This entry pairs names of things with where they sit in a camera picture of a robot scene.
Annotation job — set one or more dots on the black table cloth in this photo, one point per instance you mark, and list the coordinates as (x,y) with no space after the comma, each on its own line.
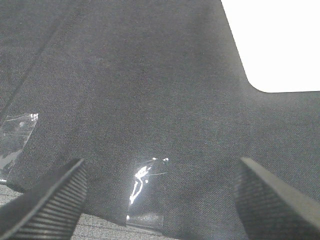
(118,82)

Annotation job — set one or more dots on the clear tape strip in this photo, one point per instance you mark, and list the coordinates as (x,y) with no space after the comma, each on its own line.
(14,134)
(143,190)

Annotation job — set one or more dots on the white slotted storage box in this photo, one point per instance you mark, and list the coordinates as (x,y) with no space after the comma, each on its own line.
(278,42)

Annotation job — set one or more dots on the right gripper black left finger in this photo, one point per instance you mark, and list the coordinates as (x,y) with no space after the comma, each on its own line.
(51,209)

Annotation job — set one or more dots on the middle clear tape strip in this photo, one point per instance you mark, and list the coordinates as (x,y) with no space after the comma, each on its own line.
(14,134)

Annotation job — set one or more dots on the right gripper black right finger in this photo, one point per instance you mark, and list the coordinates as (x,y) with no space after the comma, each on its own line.
(269,208)

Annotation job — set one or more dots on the right clear tape strip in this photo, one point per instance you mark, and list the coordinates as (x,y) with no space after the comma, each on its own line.
(143,190)

